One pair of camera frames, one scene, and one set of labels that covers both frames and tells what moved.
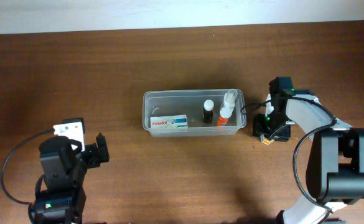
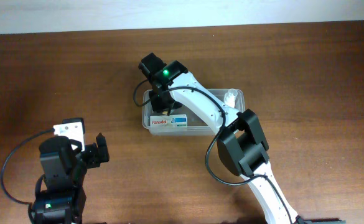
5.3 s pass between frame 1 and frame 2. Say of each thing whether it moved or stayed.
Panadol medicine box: stayed
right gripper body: moved
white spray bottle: stayed
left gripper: stayed
